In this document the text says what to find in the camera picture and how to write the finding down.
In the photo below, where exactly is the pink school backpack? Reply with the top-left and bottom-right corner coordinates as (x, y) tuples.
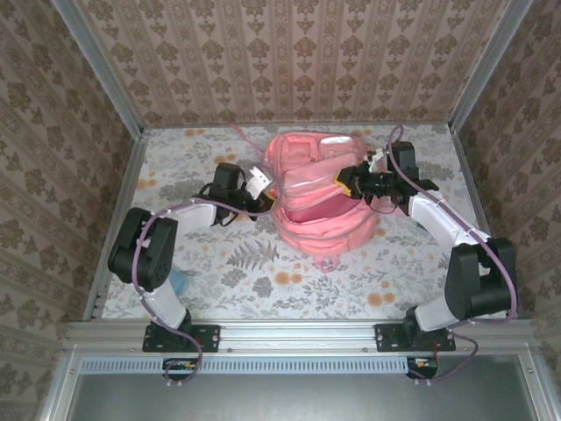
(230, 122), (405, 274)

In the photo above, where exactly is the light blue pencil case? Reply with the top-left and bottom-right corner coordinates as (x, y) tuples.
(169, 268), (191, 296)

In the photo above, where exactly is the grey metal sheet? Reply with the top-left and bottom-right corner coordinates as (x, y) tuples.
(65, 372), (538, 421)

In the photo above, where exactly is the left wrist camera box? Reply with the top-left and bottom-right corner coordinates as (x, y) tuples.
(213, 162), (273, 197)

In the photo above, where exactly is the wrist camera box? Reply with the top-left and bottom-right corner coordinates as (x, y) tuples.
(366, 140), (417, 176)
(213, 162), (273, 197)

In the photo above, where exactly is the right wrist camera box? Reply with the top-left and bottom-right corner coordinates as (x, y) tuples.
(366, 140), (417, 176)

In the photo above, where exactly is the aluminium side rail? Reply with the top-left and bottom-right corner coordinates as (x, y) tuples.
(82, 129), (150, 321)
(450, 126), (518, 319)

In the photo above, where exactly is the long aluminium mounting rail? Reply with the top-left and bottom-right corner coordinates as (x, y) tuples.
(63, 318), (538, 352)

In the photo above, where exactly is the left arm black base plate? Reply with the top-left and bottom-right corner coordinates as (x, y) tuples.
(142, 323), (221, 353)

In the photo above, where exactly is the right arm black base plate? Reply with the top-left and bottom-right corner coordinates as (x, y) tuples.
(374, 323), (457, 353)

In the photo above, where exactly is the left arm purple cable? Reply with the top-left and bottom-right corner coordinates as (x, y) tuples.
(131, 164), (281, 390)

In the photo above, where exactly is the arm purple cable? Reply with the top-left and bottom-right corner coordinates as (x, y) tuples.
(131, 164), (281, 390)
(387, 125), (521, 388)

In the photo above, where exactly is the aluminium frame post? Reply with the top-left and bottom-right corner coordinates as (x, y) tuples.
(449, 0), (534, 132)
(52, 0), (146, 135)

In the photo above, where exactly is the grey slotted cable duct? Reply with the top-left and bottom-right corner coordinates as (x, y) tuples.
(81, 355), (444, 375)

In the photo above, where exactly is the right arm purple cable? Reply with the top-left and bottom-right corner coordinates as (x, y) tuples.
(387, 125), (521, 388)

